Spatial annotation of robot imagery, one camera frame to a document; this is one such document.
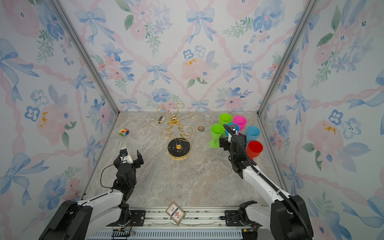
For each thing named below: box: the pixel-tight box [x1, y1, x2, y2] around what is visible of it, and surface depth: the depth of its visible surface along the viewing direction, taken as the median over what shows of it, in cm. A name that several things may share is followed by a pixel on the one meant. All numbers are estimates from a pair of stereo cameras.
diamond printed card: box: [165, 202, 186, 224], surface depth 76 cm
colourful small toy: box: [119, 128, 130, 136], surface depth 108 cm
